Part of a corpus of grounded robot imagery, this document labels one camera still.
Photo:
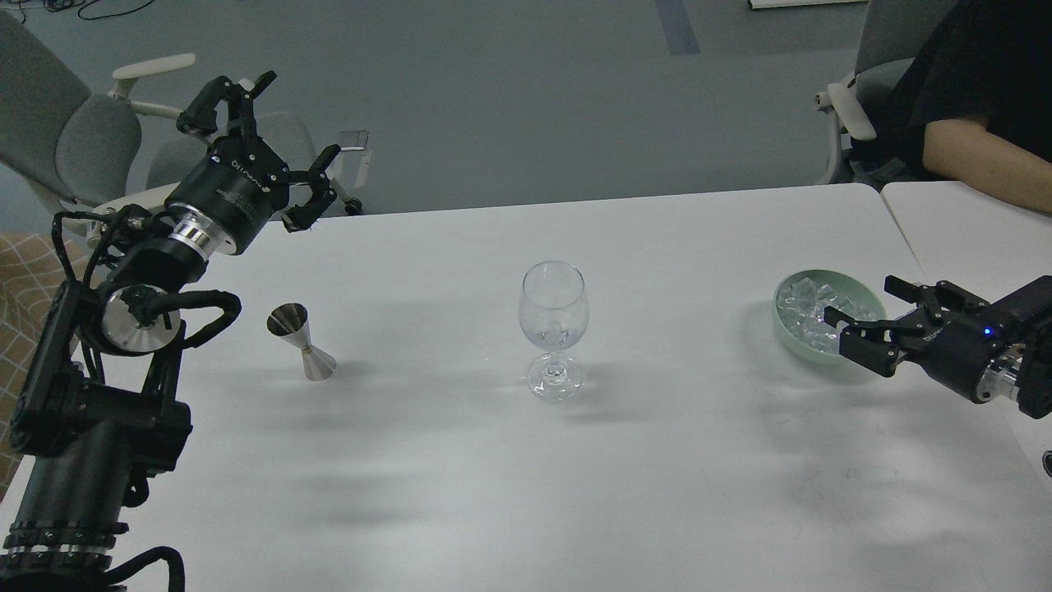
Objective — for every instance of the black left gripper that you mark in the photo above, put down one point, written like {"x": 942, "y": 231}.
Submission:
{"x": 241, "y": 182}

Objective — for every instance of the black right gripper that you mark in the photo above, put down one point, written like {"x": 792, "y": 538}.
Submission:
{"x": 974, "y": 357}

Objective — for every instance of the steel cocktail jigger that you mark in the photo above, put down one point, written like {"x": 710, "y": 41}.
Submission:
{"x": 290, "y": 323}

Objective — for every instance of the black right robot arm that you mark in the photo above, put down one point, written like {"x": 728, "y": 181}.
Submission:
{"x": 1027, "y": 314}

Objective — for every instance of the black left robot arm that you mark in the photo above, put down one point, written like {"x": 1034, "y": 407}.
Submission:
{"x": 99, "y": 410}

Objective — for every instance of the green bowl of ice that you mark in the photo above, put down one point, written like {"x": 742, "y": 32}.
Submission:
{"x": 799, "y": 303}

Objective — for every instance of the clear wine glass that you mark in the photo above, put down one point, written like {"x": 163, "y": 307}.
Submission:
{"x": 553, "y": 316}

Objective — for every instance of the grey office chair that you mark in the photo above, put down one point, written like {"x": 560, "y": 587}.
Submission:
{"x": 75, "y": 147}

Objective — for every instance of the person in dark shirt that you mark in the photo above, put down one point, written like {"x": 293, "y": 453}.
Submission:
{"x": 973, "y": 107}

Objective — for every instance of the brown checkered cushion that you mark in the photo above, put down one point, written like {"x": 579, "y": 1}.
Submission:
{"x": 30, "y": 277}

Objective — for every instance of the grey chair at right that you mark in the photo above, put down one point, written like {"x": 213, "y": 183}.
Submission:
{"x": 893, "y": 33}

